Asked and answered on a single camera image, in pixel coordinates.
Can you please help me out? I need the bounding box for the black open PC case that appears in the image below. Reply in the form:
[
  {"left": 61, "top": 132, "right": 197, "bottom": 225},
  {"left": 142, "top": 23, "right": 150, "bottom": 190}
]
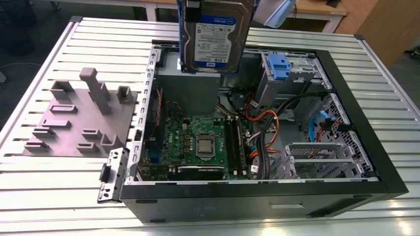
[{"left": 119, "top": 39, "right": 409, "bottom": 223}]

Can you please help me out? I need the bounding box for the metal optical drive cage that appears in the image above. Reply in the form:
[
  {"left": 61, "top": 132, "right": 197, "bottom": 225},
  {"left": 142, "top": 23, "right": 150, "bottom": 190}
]
[{"left": 254, "top": 51, "right": 331, "bottom": 109}]

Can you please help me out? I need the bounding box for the CPU socket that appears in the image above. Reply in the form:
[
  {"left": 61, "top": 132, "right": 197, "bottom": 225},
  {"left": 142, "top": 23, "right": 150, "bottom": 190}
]
[{"left": 193, "top": 132, "right": 221, "bottom": 162}]

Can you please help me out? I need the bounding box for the grey power supply unit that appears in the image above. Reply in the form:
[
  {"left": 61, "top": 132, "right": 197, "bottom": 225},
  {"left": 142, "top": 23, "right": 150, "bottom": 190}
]
[{"left": 153, "top": 51, "right": 221, "bottom": 118}]

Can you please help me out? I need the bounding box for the grey parts rack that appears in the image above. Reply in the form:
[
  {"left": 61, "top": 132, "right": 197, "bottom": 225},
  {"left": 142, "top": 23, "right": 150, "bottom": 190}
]
[{"left": 21, "top": 67, "right": 138, "bottom": 158}]

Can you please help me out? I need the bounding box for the white metal desk frame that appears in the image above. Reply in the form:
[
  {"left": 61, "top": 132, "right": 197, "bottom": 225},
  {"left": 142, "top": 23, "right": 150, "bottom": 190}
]
[{"left": 130, "top": 3, "right": 177, "bottom": 22}]

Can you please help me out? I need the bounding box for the black cable bundle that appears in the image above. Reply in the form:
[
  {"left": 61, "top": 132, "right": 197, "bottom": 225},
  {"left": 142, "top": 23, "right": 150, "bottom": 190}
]
[{"left": 254, "top": 92, "right": 327, "bottom": 179}]

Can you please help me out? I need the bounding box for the blue data wire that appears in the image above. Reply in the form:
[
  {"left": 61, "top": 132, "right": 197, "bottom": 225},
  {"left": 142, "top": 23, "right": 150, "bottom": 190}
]
[{"left": 307, "top": 112, "right": 335, "bottom": 143}]

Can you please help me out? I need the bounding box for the light wooden desk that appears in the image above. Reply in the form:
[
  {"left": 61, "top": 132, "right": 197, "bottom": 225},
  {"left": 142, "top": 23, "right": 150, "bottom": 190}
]
[{"left": 287, "top": 0, "right": 347, "bottom": 34}]

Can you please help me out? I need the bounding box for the orange power wire black plug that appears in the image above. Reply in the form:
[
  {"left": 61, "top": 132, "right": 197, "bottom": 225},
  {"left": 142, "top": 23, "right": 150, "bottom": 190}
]
[{"left": 322, "top": 120, "right": 353, "bottom": 132}]

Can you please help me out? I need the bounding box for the metal expansion slot bracket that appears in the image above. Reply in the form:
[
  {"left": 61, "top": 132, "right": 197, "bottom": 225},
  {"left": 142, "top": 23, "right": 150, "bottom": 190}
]
[{"left": 95, "top": 147, "right": 130, "bottom": 204}]

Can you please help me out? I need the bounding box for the black RAM slot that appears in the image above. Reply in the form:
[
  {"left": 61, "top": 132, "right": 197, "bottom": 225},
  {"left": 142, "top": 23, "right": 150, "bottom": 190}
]
[
  {"left": 225, "top": 117, "right": 238, "bottom": 173},
  {"left": 234, "top": 117, "right": 247, "bottom": 174}
]

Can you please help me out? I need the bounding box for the black graphics card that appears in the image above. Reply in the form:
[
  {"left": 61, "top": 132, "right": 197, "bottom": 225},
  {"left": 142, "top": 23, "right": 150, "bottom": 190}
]
[{"left": 167, "top": 165, "right": 225, "bottom": 181}]

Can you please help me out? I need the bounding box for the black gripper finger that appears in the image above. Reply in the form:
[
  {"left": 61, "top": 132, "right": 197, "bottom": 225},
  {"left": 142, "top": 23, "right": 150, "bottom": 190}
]
[{"left": 185, "top": 0, "right": 201, "bottom": 16}]

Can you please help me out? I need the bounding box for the metal disk bay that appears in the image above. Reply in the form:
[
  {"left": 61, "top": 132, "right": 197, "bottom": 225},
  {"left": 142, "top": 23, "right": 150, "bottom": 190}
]
[{"left": 285, "top": 141, "right": 374, "bottom": 179}]

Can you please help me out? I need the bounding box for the thin red wire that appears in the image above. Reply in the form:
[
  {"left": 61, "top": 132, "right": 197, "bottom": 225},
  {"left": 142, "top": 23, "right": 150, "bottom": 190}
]
[{"left": 154, "top": 87, "right": 163, "bottom": 126}]

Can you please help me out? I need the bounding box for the silver CPU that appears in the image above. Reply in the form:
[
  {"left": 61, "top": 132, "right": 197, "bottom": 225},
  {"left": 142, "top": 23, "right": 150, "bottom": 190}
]
[{"left": 198, "top": 140, "right": 217, "bottom": 154}]

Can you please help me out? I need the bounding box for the green motherboard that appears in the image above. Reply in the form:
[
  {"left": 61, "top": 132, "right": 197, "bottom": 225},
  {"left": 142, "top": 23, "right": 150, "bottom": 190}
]
[{"left": 138, "top": 115, "right": 259, "bottom": 181}]

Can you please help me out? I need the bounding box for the blue drive latch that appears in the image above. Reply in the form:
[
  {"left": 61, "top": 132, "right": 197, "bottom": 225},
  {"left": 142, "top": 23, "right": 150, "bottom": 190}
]
[{"left": 266, "top": 53, "right": 291, "bottom": 81}]

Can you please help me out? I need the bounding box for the orange wire bundle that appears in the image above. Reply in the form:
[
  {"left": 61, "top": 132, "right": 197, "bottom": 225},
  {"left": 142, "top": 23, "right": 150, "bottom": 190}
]
[{"left": 243, "top": 110, "right": 283, "bottom": 160}]

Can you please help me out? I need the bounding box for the hard disk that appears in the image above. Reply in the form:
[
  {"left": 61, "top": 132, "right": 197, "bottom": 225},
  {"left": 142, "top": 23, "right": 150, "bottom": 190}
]
[{"left": 174, "top": 0, "right": 259, "bottom": 74}]

